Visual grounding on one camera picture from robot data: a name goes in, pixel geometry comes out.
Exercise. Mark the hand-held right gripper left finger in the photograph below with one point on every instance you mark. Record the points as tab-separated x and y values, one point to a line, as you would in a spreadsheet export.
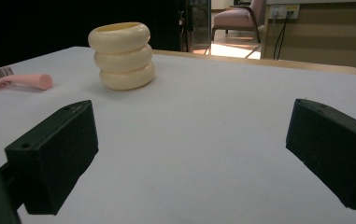
57	155

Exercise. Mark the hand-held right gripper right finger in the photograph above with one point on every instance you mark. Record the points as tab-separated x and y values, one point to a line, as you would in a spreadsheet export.
337	155

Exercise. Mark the pink hairbrush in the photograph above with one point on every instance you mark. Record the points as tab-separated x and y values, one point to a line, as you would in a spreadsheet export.
26	80

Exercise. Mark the cream ribbed holder cup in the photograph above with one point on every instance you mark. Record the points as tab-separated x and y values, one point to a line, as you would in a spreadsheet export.
122	59

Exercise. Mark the beige wooden counter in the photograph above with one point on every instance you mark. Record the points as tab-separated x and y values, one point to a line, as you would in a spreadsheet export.
328	37

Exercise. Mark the slanted metal stand leg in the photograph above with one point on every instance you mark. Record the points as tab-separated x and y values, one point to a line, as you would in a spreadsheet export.
253	50

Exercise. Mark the pink armchair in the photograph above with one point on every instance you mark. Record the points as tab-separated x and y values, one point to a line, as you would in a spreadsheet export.
238	17

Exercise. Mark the white wall outlet strip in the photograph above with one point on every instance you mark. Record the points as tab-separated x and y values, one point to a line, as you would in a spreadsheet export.
283	11

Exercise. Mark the metal frame stand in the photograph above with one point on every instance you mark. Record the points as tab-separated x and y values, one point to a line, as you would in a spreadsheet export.
199	25

